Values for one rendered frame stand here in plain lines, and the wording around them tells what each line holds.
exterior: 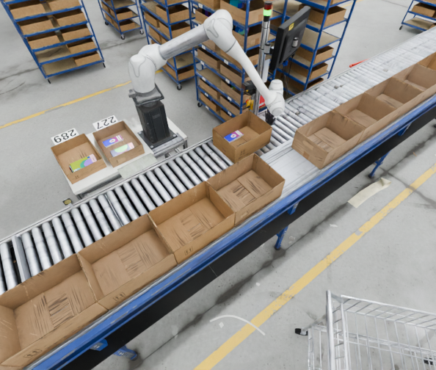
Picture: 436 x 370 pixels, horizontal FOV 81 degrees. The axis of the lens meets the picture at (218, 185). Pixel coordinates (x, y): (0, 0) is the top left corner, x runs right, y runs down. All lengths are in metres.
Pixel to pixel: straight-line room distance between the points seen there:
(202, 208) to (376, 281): 1.71
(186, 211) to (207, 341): 1.08
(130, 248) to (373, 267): 2.07
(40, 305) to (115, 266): 0.38
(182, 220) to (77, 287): 0.65
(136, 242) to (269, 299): 1.26
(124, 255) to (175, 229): 0.31
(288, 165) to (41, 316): 1.69
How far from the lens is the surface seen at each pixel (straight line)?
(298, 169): 1.92
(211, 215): 1.60
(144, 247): 1.57
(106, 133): 2.47
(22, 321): 1.70
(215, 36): 1.80
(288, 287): 2.42
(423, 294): 2.87
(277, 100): 1.86
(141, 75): 1.97
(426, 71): 3.19
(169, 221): 1.61
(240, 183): 1.75
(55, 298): 1.66
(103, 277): 1.58
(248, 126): 2.38
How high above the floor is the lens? 2.26
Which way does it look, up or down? 52 degrees down
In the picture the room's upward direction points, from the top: 1 degrees counter-clockwise
